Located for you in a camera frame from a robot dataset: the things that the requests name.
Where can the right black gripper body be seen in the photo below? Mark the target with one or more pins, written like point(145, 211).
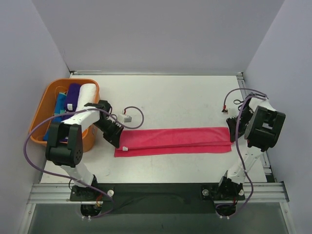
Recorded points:
point(234, 126)

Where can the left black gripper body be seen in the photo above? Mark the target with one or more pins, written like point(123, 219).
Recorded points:
point(113, 129)

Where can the pink towel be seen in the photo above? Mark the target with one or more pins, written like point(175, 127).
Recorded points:
point(152, 142)

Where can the purple towel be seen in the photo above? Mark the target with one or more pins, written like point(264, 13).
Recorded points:
point(71, 100)

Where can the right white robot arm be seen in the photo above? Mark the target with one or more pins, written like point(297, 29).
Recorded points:
point(256, 129)

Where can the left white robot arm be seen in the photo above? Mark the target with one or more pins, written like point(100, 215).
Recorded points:
point(65, 142)

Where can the white rolled towel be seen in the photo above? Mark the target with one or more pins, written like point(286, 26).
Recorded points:
point(87, 94)

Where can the blue rolled towel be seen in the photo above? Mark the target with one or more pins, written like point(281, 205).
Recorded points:
point(59, 107)

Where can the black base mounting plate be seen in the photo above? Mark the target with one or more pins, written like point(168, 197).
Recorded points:
point(157, 205)

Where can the orange plastic basket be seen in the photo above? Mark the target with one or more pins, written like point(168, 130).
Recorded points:
point(48, 101)

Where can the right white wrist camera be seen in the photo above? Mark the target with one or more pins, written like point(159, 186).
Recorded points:
point(230, 112)

